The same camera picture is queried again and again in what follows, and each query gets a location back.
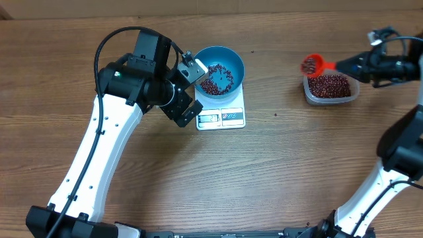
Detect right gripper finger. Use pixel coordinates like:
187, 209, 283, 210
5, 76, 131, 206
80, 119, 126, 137
336, 65, 363, 81
336, 52, 369, 68

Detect red scoop with blue handle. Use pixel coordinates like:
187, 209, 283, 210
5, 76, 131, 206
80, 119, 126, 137
300, 54, 336, 77

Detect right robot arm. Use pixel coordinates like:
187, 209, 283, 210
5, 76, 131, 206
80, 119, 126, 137
283, 27, 422, 238

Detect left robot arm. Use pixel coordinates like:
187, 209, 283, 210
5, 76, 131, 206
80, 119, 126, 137
26, 27, 208, 238

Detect white kitchen scale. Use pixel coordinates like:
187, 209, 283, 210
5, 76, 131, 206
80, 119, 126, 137
194, 85, 247, 131

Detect red beans in bowl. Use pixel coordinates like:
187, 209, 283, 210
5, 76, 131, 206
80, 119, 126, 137
200, 63, 235, 96

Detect blue bowl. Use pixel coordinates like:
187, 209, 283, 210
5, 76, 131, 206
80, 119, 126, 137
194, 46, 245, 99

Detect red beans in container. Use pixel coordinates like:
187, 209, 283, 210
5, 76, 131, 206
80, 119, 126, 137
307, 74, 351, 99

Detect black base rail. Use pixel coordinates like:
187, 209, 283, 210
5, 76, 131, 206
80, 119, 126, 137
115, 216, 377, 238

